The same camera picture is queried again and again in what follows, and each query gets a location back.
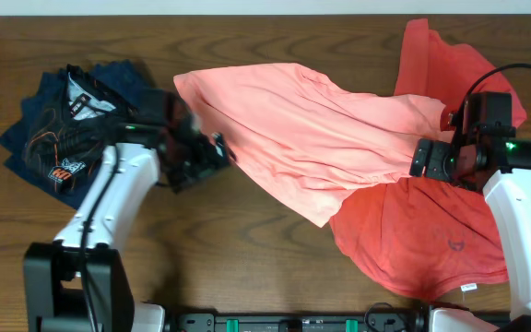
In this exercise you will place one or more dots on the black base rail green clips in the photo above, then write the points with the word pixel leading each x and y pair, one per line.
pixel 380 316

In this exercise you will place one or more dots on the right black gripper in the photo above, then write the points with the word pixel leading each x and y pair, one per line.
pixel 435 163

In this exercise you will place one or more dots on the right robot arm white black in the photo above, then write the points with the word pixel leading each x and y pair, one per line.
pixel 501 169

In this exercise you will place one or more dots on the black orange printed folded shirt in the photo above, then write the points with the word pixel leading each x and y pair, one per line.
pixel 72 133

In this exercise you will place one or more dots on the red t-shirt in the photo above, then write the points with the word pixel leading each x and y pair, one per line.
pixel 418 237

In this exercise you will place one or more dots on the navy blue folded shirt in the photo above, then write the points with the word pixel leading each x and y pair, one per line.
pixel 39 110

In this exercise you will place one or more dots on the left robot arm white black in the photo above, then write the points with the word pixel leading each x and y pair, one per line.
pixel 77 282

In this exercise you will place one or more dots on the light coral pink shirt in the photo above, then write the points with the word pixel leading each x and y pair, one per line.
pixel 303 139

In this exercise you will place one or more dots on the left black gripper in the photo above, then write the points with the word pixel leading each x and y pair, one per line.
pixel 212 153

